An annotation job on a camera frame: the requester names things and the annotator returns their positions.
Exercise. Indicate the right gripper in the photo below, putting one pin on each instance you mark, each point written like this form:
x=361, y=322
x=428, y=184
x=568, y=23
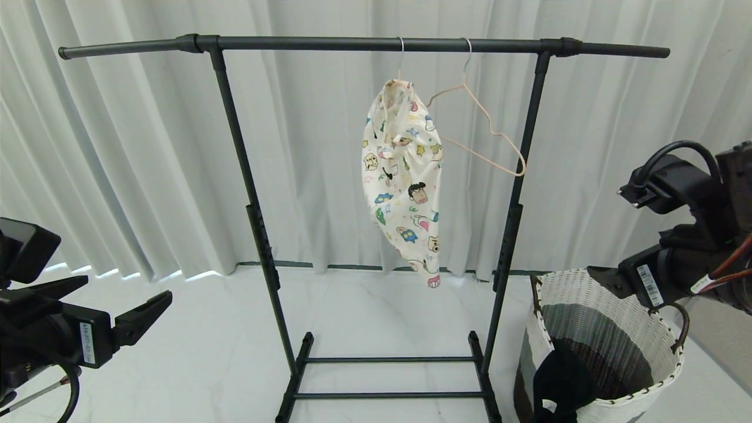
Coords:
x=675, y=270

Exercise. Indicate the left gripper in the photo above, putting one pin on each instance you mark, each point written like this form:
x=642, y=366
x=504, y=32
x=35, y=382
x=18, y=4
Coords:
x=53, y=335

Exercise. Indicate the cream printed garment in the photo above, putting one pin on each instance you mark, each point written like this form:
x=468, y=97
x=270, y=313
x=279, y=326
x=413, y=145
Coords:
x=405, y=194

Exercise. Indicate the pink clothes hanger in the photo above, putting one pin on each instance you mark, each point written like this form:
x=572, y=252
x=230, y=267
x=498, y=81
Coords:
x=487, y=120
x=400, y=59

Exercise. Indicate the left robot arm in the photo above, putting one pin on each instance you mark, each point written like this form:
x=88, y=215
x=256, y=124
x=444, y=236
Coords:
x=12, y=385

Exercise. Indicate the white laundry basket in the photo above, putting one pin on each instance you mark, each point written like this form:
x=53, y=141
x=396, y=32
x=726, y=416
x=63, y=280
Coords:
x=587, y=288

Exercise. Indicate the black clothes rack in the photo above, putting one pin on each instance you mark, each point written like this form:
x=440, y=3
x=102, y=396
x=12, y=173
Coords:
x=323, y=43

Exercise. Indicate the black garment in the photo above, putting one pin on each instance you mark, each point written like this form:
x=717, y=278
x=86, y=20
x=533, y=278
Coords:
x=564, y=382

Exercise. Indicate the white curtain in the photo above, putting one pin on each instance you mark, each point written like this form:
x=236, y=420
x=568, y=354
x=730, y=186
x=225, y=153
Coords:
x=117, y=147

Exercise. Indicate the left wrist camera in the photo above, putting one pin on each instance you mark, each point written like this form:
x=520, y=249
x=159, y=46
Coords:
x=23, y=247

